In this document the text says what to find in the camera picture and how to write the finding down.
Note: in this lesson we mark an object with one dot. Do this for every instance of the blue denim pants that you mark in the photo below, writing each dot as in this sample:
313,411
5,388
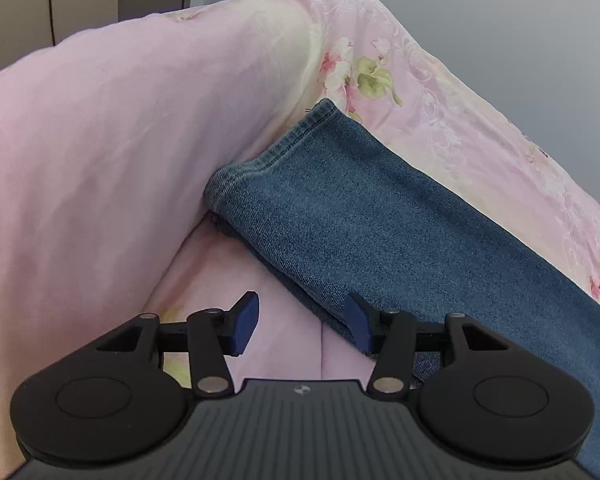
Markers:
380,220

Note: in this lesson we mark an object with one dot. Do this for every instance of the pink floral quilt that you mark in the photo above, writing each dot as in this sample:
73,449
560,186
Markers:
105,160

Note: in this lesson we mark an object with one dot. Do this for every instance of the beige wardrobe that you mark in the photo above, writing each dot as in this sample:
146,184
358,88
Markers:
55,0

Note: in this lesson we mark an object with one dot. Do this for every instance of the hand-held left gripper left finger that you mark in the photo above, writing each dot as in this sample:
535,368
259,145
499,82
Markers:
245,322

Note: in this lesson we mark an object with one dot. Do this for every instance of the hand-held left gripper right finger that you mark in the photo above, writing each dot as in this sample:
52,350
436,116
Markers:
357,321

